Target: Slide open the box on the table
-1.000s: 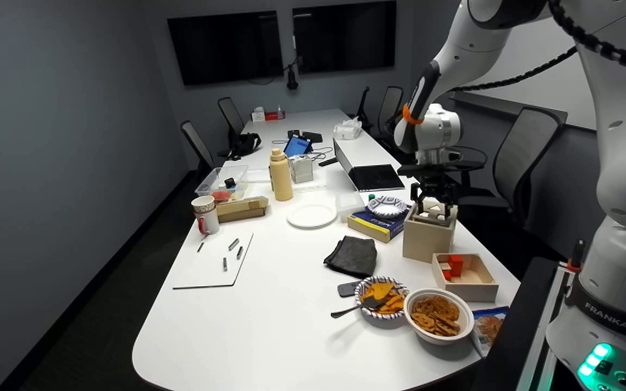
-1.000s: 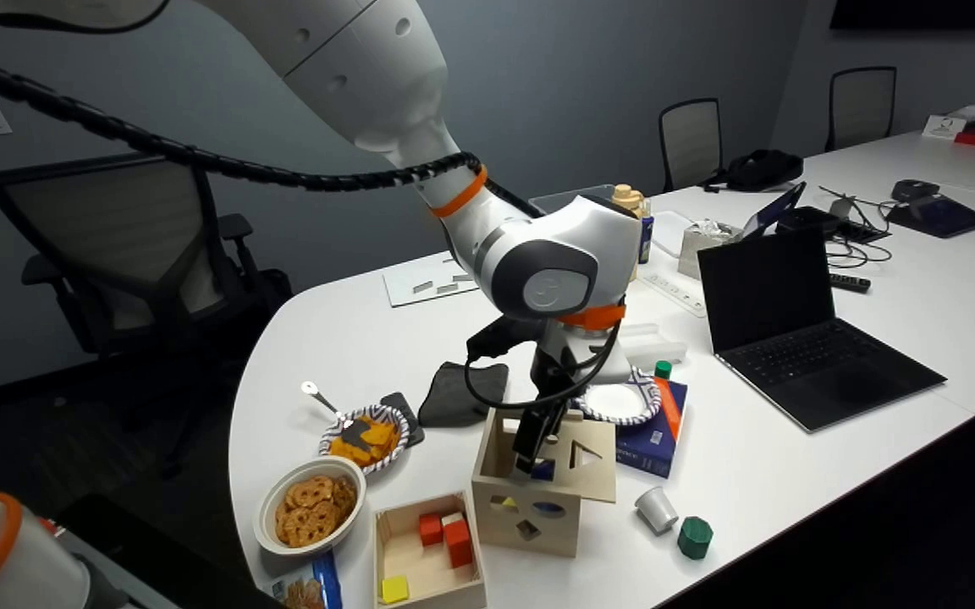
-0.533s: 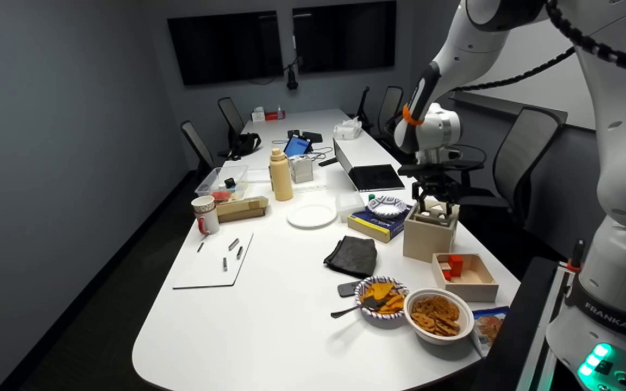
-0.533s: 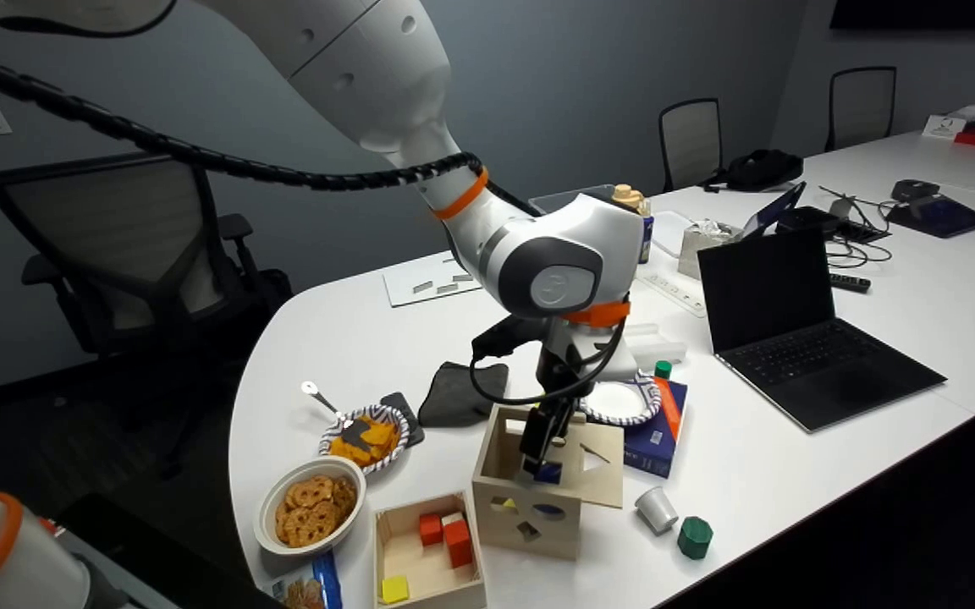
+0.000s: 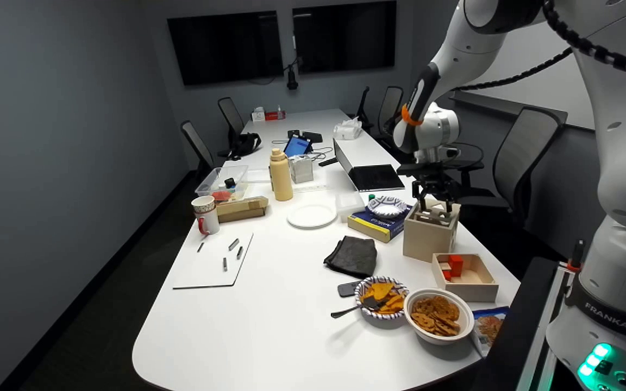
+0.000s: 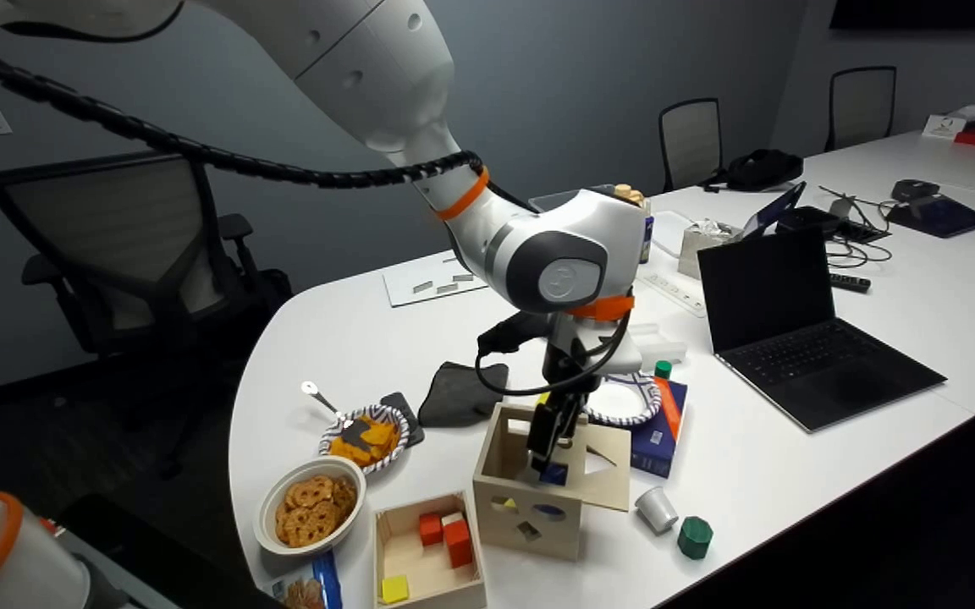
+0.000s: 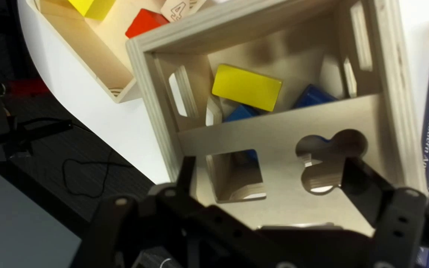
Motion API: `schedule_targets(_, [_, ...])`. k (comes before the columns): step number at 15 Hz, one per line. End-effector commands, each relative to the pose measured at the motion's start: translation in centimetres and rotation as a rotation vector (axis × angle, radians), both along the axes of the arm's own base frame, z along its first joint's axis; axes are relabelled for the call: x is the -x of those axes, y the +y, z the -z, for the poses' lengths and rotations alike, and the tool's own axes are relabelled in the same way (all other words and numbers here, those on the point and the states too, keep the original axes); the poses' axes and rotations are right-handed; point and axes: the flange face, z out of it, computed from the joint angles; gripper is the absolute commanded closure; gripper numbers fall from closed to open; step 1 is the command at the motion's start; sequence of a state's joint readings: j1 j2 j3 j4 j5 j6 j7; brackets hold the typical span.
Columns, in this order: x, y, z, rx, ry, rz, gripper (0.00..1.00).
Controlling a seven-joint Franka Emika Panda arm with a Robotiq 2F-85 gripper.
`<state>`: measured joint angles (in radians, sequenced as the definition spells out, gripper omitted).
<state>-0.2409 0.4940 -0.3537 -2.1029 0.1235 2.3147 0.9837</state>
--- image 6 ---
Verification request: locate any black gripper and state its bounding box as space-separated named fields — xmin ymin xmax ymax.
xmin=526 ymin=318 xmax=606 ymax=473

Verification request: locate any wooden sliding lid with holes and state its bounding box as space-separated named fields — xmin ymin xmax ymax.
xmin=558 ymin=419 xmax=637 ymax=518

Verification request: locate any wooden shape sorter box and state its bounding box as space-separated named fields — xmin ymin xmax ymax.
xmin=471 ymin=399 xmax=596 ymax=564

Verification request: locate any open laptop computer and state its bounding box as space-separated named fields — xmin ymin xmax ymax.
xmin=693 ymin=224 xmax=953 ymax=436

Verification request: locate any small white box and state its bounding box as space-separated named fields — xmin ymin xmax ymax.
xmin=921 ymin=108 xmax=965 ymax=146

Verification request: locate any small patterned empty bowl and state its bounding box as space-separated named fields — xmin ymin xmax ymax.
xmin=584 ymin=370 xmax=663 ymax=430

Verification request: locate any dark grey folded cloth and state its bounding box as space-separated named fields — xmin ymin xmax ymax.
xmin=412 ymin=359 xmax=513 ymax=430

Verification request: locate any blue and yellow book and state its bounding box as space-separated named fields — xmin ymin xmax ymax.
xmin=627 ymin=377 xmax=693 ymax=482

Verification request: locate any large red wooden block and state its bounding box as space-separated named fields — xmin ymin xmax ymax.
xmin=442 ymin=515 xmax=476 ymax=573

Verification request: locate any small black flat pad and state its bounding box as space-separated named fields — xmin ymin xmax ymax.
xmin=379 ymin=390 xmax=430 ymax=449

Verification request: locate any clear plastic container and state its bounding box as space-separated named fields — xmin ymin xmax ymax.
xmin=620 ymin=261 xmax=703 ymax=373

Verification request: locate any green cylinder block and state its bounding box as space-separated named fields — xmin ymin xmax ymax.
xmin=673 ymin=515 xmax=718 ymax=564

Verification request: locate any shallow wooden tray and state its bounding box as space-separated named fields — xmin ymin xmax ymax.
xmin=369 ymin=490 xmax=490 ymax=609

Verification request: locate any patterned bowl of orange chips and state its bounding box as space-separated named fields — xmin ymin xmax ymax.
xmin=323 ymin=403 xmax=412 ymax=473

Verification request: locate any metal spoon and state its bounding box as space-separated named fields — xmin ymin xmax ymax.
xmin=298 ymin=380 xmax=352 ymax=430

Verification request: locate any white bowl of pretzels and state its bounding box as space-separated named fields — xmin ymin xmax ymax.
xmin=255 ymin=455 xmax=369 ymax=563

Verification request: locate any blue snack bag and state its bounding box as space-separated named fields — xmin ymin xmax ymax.
xmin=267 ymin=550 xmax=348 ymax=609

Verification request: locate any blue tablet stand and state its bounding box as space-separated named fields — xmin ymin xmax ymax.
xmin=730 ymin=181 xmax=809 ymax=243

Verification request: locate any black mesh chair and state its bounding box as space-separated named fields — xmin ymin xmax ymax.
xmin=657 ymin=96 xmax=727 ymax=193
xmin=827 ymin=62 xmax=902 ymax=152

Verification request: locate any black remote control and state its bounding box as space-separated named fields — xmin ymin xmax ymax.
xmin=827 ymin=271 xmax=877 ymax=299

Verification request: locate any black bag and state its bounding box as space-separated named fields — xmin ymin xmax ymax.
xmin=721 ymin=146 xmax=809 ymax=193

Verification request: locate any black mouse pad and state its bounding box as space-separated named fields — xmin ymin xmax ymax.
xmin=885 ymin=176 xmax=975 ymax=242

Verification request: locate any black office chair with armrests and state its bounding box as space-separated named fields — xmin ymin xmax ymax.
xmin=0 ymin=150 xmax=296 ymax=370

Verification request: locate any black corrugated cable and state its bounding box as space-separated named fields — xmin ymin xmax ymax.
xmin=0 ymin=20 xmax=488 ymax=193

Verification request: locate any wide black wall monitor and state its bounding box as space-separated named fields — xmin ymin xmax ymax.
xmin=829 ymin=0 xmax=975 ymax=34

